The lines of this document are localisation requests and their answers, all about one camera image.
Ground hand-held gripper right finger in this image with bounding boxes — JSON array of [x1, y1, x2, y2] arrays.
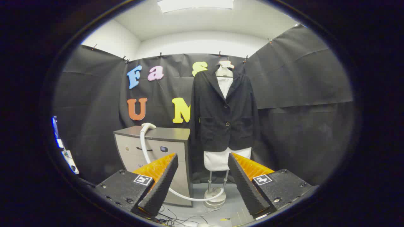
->
[[228, 152, 316, 219]]

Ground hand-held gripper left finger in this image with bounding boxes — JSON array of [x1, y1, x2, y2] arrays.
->
[[94, 153, 179, 218]]

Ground white garment steamer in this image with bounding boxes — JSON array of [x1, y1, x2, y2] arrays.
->
[[140, 122, 226, 202]]

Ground white mannequin torso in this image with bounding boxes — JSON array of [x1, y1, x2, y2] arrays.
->
[[204, 61, 252, 172]]

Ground grey drawer cabinet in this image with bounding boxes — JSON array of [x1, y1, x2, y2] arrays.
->
[[114, 125, 193, 207]]

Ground black floor cables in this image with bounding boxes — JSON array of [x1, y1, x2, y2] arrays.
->
[[156, 205, 221, 227]]

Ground blue and white equipment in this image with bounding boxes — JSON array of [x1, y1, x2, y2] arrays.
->
[[51, 116, 80, 175]]

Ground black button jacket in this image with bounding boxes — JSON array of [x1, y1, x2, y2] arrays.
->
[[189, 65, 260, 152]]

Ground black backdrop cloth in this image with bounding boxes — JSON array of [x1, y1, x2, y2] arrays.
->
[[53, 25, 354, 186]]

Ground ceiling light panel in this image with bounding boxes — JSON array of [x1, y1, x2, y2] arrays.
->
[[157, 0, 235, 14]]

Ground metal mannequin stand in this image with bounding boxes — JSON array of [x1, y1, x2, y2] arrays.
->
[[203, 170, 230, 208]]

